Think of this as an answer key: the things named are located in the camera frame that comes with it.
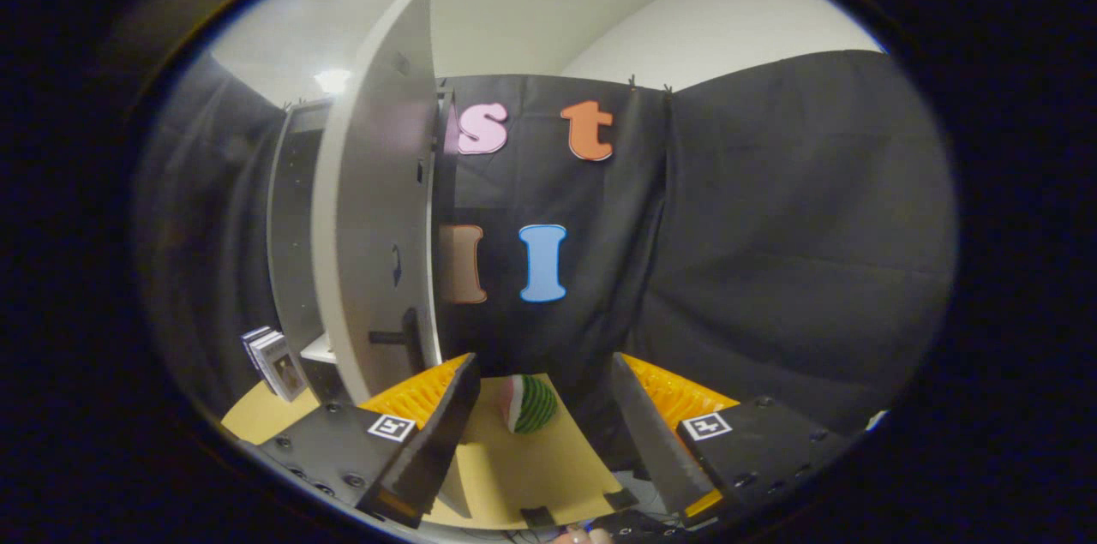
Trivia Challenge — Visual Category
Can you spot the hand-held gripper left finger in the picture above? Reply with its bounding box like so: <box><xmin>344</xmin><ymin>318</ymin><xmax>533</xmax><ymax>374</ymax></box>
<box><xmin>257</xmin><ymin>353</ymin><xmax>481</xmax><ymax>529</ymax></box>

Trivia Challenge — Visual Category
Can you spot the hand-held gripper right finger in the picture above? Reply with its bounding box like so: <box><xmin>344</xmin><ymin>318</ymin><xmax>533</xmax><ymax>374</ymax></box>
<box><xmin>611</xmin><ymin>351</ymin><xmax>860</xmax><ymax>523</ymax></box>

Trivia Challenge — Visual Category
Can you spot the white shoe cabinet door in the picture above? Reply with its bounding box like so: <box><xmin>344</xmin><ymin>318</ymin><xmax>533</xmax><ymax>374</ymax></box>
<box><xmin>310</xmin><ymin>0</ymin><xmax>444</xmax><ymax>405</ymax></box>

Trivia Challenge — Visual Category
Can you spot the watermelon slice toy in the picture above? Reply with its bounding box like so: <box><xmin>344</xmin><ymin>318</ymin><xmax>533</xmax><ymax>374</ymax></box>
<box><xmin>501</xmin><ymin>373</ymin><xmax>559</xmax><ymax>435</ymax></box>

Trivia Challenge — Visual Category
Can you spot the small upright book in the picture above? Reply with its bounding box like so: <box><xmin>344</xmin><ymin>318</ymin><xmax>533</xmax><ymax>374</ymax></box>
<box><xmin>257</xmin><ymin>335</ymin><xmax>308</xmax><ymax>404</ymax></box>
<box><xmin>249</xmin><ymin>330</ymin><xmax>285</xmax><ymax>391</ymax></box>
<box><xmin>241</xmin><ymin>326</ymin><xmax>275</xmax><ymax>374</ymax></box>

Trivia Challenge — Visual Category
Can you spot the black backdrop cloth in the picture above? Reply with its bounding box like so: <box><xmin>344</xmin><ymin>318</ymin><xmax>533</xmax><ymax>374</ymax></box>
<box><xmin>133</xmin><ymin>47</ymin><xmax>958</xmax><ymax>476</ymax></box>

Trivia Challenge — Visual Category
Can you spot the black door handle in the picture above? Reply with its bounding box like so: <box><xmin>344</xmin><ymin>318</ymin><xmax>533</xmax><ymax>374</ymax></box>
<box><xmin>369</xmin><ymin>308</ymin><xmax>423</xmax><ymax>350</ymax></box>

